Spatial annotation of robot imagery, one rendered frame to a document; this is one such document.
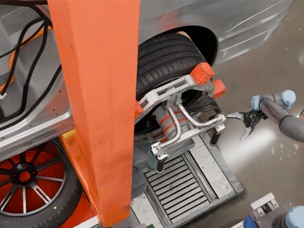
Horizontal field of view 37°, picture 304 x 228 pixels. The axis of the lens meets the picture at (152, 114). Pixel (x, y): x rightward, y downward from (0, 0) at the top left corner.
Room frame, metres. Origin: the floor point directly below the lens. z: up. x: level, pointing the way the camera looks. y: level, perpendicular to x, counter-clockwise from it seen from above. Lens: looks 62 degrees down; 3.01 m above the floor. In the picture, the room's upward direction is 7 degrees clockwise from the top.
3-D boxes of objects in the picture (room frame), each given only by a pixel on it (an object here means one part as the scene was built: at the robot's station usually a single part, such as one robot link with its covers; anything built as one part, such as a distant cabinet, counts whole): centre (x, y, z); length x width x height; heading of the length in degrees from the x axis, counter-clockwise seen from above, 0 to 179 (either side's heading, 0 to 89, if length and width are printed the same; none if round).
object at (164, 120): (1.09, -0.12, 0.85); 0.21 x 0.14 x 0.14; 35
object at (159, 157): (0.88, -0.06, 0.93); 0.09 x 0.05 x 0.05; 35
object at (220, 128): (1.07, -0.34, 0.93); 0.09 x 0.05 x 0.05; 35
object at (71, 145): (0.95, 0.35, 0.69); 0.52 x 0.17 x 0.35; 35
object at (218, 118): (1.10, -0.23, 1.03); 0.19 x 0.18 x 0.11; 35
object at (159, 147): (0.99, -0.07, 1.03); 0.19 x 0.18 x 0.11; 35
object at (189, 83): (1.15, -0.08, 0.85); 0.54 x 0.07 x 0.54; 125
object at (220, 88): (1.33, -0.34, 0.85); 0.09 x 0.08 x 0.07; 125
